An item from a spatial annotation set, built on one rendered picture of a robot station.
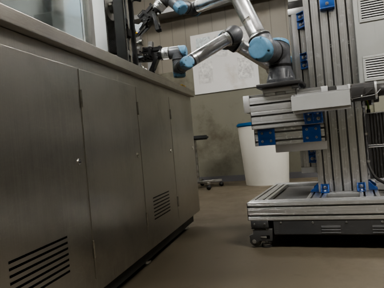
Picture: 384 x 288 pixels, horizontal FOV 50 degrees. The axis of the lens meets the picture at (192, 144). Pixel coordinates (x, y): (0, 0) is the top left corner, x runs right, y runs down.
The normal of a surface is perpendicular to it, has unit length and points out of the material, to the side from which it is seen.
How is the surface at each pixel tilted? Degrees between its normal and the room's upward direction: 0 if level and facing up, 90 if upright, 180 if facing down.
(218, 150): 90
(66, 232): 90
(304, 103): 90
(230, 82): 90
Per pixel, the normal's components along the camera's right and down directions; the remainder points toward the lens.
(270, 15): -0.37, 0.03
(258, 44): -0.60, 0.18
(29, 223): 0.97, -0.08
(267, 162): -0.12, 0.07
